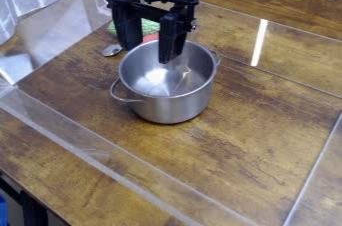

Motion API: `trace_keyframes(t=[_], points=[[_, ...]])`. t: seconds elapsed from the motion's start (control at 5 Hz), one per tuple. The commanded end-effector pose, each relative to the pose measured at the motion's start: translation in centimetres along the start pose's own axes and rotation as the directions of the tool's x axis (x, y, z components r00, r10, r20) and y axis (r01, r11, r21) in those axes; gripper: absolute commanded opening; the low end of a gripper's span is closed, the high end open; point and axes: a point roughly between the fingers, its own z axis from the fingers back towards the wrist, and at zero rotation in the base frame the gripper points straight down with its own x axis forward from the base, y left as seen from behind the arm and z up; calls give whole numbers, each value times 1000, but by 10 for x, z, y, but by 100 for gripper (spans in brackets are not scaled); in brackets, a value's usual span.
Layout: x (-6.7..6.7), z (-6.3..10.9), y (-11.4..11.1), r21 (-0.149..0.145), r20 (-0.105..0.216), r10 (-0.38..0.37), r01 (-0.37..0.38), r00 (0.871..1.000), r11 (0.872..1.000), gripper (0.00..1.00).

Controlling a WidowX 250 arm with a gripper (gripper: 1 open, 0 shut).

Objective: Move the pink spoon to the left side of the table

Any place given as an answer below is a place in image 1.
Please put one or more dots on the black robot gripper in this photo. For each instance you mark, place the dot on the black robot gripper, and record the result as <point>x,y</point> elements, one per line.
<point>176,23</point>

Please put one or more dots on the green knitted cloth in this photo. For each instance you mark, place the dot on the green knitted cloth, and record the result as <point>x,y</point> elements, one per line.
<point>150,27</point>

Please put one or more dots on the stainless steel pot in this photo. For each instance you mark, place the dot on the stainless steel pot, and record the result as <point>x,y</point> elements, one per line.
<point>166,93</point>

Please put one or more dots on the clear acrylic barrier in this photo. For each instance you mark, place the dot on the clear acrylic barrier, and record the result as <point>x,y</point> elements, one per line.
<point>255,162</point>

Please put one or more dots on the pink handled metal spoon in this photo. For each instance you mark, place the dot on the pink handled metal spoon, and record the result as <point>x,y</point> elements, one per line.
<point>115,48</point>

